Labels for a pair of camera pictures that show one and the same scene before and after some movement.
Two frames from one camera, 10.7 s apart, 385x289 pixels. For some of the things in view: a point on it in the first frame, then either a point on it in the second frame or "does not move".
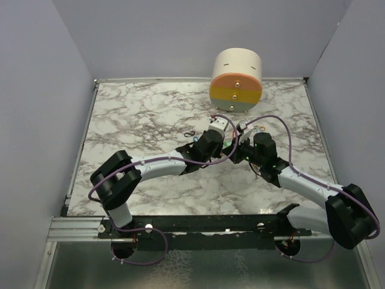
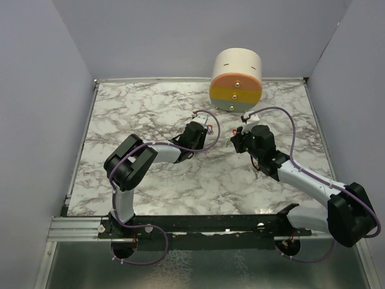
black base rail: x=208 y=232 does not move
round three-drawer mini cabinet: x=236 y=80 does not move
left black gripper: x=216 y=154 to x=201 y=139
